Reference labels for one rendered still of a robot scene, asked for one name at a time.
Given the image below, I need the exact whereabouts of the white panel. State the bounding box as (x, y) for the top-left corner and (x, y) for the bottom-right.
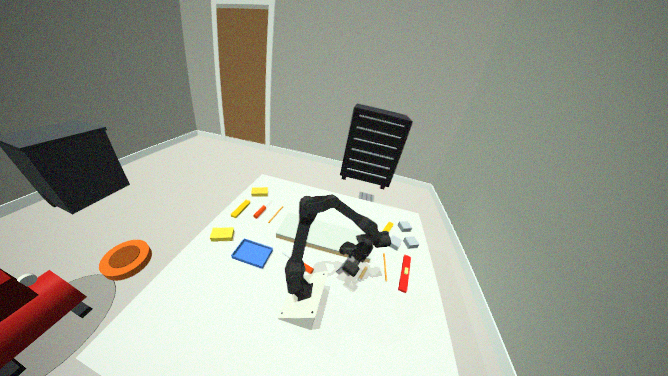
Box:
(276, 213), (365, 258)

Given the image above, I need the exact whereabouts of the red spirit level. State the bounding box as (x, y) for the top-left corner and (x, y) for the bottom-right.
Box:
(398, 254), (411, 293)

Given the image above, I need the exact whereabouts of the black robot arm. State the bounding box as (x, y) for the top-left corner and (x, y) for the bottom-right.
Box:
(284, 194), (391, 302)

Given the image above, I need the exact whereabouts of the blue rectangular tray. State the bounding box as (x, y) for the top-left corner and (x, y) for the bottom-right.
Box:
(231, 238), (273, 270)

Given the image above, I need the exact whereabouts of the awl with tan wooden handle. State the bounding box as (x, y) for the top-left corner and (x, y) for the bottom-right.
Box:
(358, 267), (368, 282)

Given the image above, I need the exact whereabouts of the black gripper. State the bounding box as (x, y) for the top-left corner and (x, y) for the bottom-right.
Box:
(342, 245), (374, 277)

